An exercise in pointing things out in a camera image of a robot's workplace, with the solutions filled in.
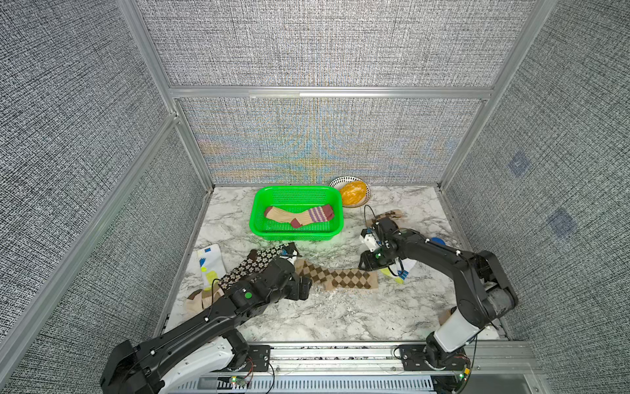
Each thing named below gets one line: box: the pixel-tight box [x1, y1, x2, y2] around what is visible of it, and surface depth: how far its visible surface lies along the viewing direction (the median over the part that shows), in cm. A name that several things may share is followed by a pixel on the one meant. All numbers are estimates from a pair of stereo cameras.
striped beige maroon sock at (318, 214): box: [264, 204, 335, 230], surface depth 108 cm
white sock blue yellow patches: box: [197, 243, 228, 291], surface depth 95 cm
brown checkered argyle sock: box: [294, 259, 379, 291], surface depth 91 cm
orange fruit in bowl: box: [339, 180, 367, 207], surface depth 112 cm
